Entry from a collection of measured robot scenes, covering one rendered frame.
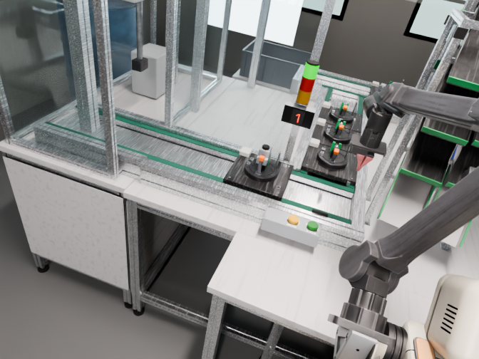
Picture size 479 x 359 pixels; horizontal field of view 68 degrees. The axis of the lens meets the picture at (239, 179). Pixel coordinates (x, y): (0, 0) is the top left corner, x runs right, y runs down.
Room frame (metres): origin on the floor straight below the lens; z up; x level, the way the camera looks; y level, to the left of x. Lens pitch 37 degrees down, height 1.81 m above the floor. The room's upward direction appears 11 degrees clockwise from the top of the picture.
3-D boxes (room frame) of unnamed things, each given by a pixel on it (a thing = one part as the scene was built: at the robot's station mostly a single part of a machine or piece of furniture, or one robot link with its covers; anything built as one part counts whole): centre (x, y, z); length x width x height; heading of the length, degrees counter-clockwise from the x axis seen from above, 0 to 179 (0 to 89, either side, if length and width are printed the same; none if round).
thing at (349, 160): (1.40, -0.40, 1.01); 0.24 x 0.24 x 0.13; 78
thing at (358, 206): (1.62, -0.44, 0.91); 1.24 x 0.33 x 0.10; 168
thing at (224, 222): (1.59, -0.44, 0.85); 1.50 x 1.41 x 0.03; 78
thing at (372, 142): (0.95, -0.36, 1.34); 0.10 x 0.07 x 0.07; 78
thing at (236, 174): (1.21, -0.08, 0.96); 0.24 x 0.24 x 0.02; 78
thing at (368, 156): (0.95, -0.34, 1.27); 0.07 x 0.07 x 0.09; 78
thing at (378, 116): (0.95, -0.35, 1.40); 0.07 x 0.06 x 0.07; 2
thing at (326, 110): (1.88, -0.50, 1.01); 0.24 x 0.24 x 0.13; 78
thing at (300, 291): (0.92, -0.48, 0.84); 0.90 x 0.70 x 0.03; 76
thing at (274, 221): (0.96, -0.22, 0.93); 0.21 x 0.07 x 0.06; 78
